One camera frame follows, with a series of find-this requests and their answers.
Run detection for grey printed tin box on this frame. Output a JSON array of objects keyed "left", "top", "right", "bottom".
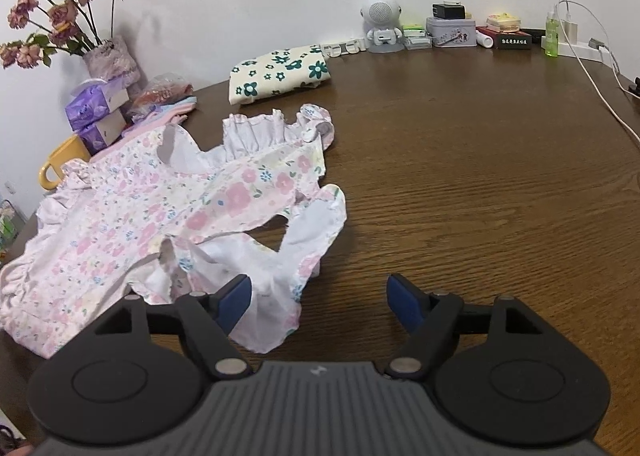
[{"left": 426, "top": 16, "right": 477, "bottom": 48}]

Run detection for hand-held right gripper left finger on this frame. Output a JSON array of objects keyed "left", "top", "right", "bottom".
[{"left": 93, "top": 273, "right": 253, "bottom": 380}]

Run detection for white robot-shaped speaker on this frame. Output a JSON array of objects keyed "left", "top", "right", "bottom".
[{"left": 359, "top": 0, "right": 405, "bottom": 54}]

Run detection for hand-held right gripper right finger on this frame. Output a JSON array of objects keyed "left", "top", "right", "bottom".
[{"left": 384, "top": 273, "right": 546, "bottom": 380}]

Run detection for wire storage rack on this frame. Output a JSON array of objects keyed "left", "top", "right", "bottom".
[{"left": 0, "top": 196, "right": 27, "bottom": 259}]

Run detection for clear plastic snack bag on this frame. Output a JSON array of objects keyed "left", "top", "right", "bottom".
[{"left": 127, "top": 74, "right": 195, "bottom": 113}]

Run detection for green and white small box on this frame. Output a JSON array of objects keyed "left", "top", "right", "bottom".
[{"left": 401, "top": 24, "right": 433, "bottom": 50}]

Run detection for green liquid bottle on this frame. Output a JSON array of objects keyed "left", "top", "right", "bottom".
[{"left": 544, "top": 10, "right": 561, "bottom": 58}]

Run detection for pale purple vase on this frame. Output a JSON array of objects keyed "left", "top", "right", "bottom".
[{"left": 82, "top": 35, "right": 143, "bottom": 87}]

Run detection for pink floral ruffled garment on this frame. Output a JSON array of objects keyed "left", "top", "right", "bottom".
[{"left": 0, "top": 104, "right": 348, "bottom": 359}]

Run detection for yellow mug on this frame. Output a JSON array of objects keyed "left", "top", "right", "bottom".
[{"left": 39, "top": 135, "right": 92, "bottom": 191}]

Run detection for folded pink and blue clothes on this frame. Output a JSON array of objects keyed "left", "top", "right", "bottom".
[{"left": 90, "top": 96, "right": 198, "bottom": 163}]

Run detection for large white power strip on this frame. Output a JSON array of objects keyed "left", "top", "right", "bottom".
[{"left": 542, "top": 39, "right": 614, "bottom": 62}]

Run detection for folded cream green-flowered cloth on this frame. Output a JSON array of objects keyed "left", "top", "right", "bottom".
[{"left": 228, "top": 44, "right": 332, "bottom": 106}]

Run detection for purple tissue pack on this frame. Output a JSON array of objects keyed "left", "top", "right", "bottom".
[
  {"left": 65, "top": 81, "right": 130, "bottom": 132},
  {"left": 79, "top": 111, "right": 126, "bottom": 155}
]

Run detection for dried pink flower bouquet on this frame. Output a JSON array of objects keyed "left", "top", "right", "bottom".
[{"left": 0, "top": 0, "right": 133, "bottom": 70}]

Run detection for small white power strip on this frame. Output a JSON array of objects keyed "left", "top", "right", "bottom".
[{"left": 320, "top": 38, "right": 369, "bottom": 59}]

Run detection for yellow and pink notepad stack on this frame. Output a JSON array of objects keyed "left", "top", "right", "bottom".
[{"left": 486, "top": 12, "right": 522, "bottom": 32}]

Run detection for black battery charger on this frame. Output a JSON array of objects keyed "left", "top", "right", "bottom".
[{"left": 432, "top": 1, "right": 467, "bottom": 20}]

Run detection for white charging cable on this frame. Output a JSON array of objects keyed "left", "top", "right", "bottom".
[{"left": 557, "top": 0, "right": 640, "bottom": 143}]

